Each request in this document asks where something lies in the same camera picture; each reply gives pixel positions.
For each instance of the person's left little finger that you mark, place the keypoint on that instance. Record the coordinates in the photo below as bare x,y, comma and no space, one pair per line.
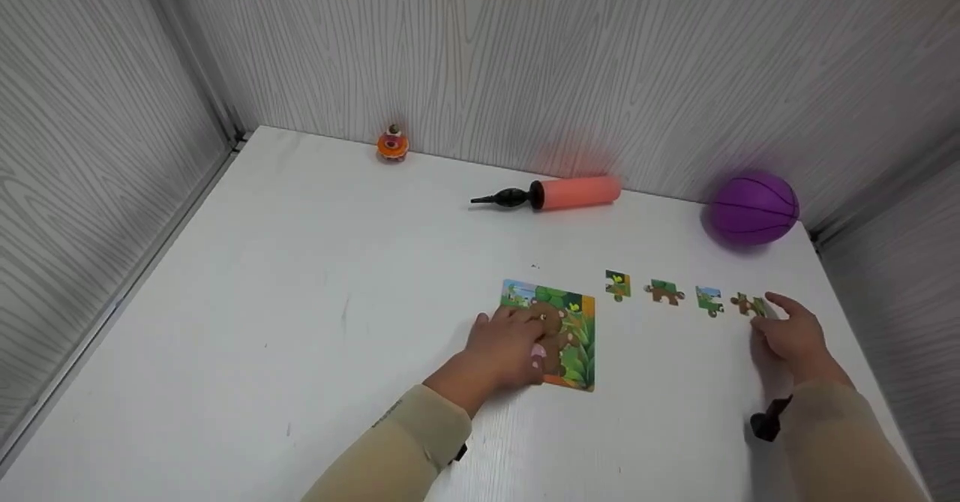
482,323

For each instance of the person's right hand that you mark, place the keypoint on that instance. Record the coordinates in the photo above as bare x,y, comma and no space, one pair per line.
799,341

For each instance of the orange hand pump black nozzle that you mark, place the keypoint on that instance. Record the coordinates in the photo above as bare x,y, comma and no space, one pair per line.
577,192

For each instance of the person's right thumb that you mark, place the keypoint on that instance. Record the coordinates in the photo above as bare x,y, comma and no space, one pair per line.
765,325

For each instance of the person's left thumb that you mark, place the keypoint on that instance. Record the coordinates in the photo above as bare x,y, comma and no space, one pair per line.
537,361

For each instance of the person's right index finger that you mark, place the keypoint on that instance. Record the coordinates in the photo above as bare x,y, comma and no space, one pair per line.
784,304

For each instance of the person's left fingers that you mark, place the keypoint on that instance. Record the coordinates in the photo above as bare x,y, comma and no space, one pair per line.
523,322

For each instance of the colourful jigsaw puzzle board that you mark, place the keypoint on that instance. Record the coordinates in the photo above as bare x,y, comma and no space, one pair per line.
574,337

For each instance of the orange spinning top toy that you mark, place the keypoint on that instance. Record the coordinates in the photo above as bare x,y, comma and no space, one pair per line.
392,145

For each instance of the blue and green jigsaw piece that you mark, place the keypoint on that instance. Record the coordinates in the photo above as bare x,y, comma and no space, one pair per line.
709,299

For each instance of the black wrist band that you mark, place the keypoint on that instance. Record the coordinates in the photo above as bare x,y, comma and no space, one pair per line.
458,453
769,419

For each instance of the person's left hand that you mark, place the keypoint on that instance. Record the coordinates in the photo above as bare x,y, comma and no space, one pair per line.
499,356

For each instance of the purple ball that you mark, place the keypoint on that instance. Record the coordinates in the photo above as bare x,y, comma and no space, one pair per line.
754,208

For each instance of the jigsaw piece with yellow bird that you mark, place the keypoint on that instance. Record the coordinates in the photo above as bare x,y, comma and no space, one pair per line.
618,284

